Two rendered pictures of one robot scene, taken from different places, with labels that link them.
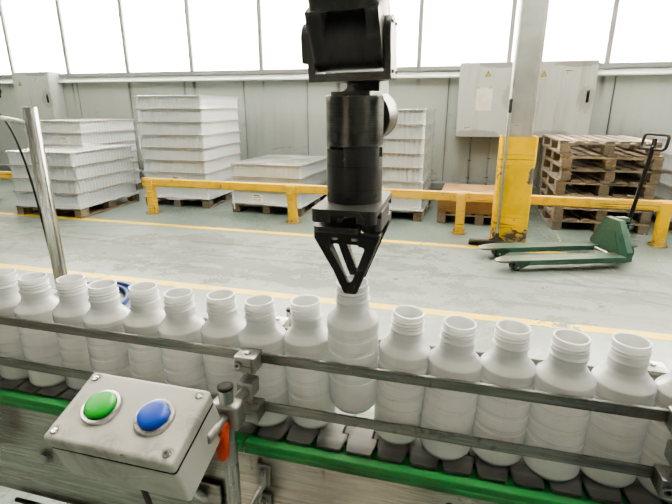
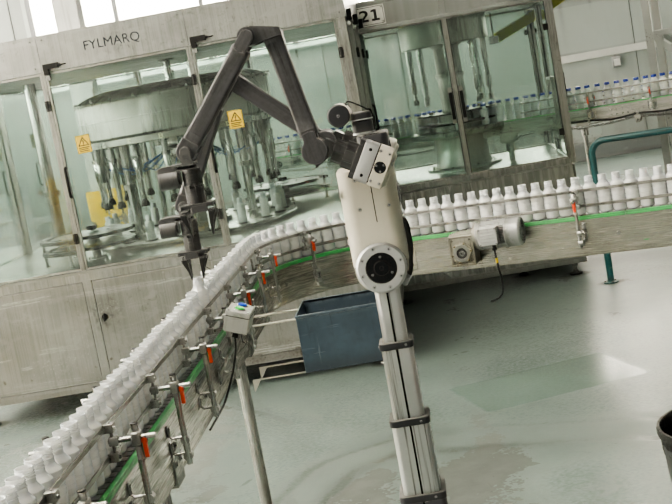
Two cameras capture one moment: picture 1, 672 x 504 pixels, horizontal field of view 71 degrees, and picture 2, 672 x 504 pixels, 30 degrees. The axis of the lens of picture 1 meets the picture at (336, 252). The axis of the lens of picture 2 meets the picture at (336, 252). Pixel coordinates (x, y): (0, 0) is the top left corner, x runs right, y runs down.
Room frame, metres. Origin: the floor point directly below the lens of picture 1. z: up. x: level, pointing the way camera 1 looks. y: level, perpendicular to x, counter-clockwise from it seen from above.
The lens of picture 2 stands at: (0.75, 4.20, 1.78)
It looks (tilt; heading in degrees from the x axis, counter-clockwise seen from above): 8 degrees down; 260
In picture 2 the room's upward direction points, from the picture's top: 10 degrees counter-clockwise
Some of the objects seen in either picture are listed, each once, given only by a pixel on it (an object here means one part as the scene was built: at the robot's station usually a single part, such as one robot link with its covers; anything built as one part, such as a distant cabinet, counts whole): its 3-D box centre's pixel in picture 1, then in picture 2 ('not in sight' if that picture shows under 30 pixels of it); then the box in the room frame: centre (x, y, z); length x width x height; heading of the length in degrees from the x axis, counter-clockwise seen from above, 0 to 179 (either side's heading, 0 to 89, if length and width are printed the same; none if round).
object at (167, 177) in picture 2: not in sight; (176, 168); (0.52, 0.46, 1.60); 0.12 x 0.09 x 0.12; 165
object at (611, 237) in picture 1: (570, 199); not in sight; (4.14, -2.10, 0.58); 1.45 x 0.54 x 1.16; 95
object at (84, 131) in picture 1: (87, 157); not in sight; (7.62, 4.00, 0.59); 1.25 x 1.03 x 1.17; 165
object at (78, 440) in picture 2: not in sight; (76, 459); (0.91, 1.53, 1.08); 0.06 x 0.06 x 0.17
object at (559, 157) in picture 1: (591, 180); not in sight; (5.76, -3.15, 0.51); 1.26 x 1.08 x 1.02; 165
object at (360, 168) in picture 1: (354, 181); (192, 244); (0.48, -0.02, 1.32); 0.10 x 0.07 x 0.07; 165
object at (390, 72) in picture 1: (360, 86); (175, 219); (0.52, -0.03, 1.41); 0.12 x 0.09 x 0.12; 164
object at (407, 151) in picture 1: (391, 160); not in sight; (6.39, -0.76, 0.67); 1.24 x 1.03 x 1.35; 163
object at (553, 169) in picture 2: not in sight; (460, 136); (-2.16, -5.60, 1.15); 1.63 x 1.62 x 2.30; 75
